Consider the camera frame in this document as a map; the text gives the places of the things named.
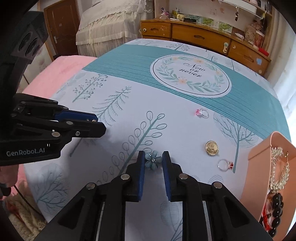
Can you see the person's left hand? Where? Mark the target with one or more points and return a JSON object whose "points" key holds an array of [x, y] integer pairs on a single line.
{"points": [[8, 176]]}

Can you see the blue flower brooch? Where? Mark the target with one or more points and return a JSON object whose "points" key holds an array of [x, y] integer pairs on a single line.
{"points": [[152, 160]]}

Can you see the hanging keys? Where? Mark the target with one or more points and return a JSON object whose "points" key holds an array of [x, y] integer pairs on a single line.
{"points": [[236, 15]]}

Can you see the white lace furniture cover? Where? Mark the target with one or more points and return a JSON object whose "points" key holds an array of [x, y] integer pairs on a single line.
{"points": [[104, 30]]}

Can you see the white drawer hook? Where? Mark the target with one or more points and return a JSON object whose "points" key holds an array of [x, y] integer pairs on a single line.
{"points": [[225, 47]]}

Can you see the yellow mug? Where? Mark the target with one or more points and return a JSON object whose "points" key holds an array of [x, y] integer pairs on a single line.
{"points": [[180, 16]]}

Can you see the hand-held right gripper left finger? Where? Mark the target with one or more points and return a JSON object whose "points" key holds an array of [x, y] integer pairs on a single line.
{"points": [[141, 176]]}

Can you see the small red box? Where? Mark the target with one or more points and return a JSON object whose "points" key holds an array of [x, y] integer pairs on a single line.
{"points": [[263, 51]]}

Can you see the white tube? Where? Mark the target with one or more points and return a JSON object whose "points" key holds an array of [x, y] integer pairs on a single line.
{"points": [[240, 35]]}

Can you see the peach plastic storage box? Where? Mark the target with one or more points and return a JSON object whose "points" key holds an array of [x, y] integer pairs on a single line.
{"points": [[256, 162]]}

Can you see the cream knitted cloth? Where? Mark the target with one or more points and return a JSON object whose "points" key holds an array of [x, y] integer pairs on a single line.
{"points": [[23, 220]]}

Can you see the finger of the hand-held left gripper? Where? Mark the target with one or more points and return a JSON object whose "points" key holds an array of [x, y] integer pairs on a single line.
{"points": [[92, 129], [76, 115]]}

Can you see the gold coin pendant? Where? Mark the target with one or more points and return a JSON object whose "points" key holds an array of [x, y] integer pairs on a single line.
{"points": [[212, 147]]}

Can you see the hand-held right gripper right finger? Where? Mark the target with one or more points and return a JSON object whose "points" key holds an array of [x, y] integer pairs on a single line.
{"points": [[167, 176]]}

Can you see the white leaf print curtain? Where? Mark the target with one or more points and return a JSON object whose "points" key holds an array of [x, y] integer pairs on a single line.
{"points": [[286, 81]]}

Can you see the pink blanket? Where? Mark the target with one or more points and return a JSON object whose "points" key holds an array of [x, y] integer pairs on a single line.
{"points": [[57, 69]]}

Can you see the wooden desk with drawers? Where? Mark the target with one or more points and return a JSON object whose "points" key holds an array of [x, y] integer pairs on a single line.
{"points": [[196, 34]]}

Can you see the brown wooden door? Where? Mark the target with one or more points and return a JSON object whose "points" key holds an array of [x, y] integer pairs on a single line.
{"points": [[62, 30]]}

